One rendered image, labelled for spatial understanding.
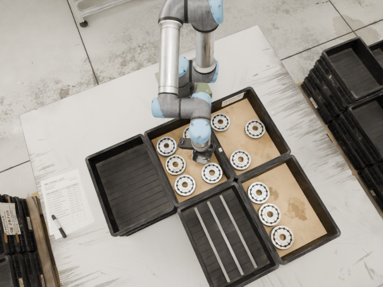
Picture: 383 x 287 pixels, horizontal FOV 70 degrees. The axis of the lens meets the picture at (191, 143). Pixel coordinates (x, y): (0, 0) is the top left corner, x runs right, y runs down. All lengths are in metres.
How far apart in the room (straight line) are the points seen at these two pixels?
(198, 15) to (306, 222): 1.02
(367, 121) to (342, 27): 1.21
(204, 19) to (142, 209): 0.88
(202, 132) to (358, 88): 1.48
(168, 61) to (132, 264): 0.99
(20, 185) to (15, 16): 1.76
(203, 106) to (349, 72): 1.44
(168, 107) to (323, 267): 1.08
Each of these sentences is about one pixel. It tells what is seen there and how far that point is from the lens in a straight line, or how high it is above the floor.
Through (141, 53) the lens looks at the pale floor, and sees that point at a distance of 2.77.
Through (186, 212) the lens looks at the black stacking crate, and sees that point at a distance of 1.35.
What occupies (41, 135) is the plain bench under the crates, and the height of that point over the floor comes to 0.70.
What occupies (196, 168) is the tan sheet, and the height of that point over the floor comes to 0.83.
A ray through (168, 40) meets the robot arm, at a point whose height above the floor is 1.34.
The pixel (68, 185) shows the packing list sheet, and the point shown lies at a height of 0.70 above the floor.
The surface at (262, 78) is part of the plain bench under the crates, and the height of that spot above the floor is 0.70.
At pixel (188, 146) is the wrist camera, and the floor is 1.09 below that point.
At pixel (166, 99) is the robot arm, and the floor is 1.28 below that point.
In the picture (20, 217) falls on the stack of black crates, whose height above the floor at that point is 0.27.
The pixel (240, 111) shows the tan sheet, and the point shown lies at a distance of 1.50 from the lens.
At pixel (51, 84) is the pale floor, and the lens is 2.87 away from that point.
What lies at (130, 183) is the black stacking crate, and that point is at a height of 0.83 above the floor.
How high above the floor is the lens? 2.17
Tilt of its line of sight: 71 degrees down
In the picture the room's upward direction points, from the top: 5 degrees counter-clockwise
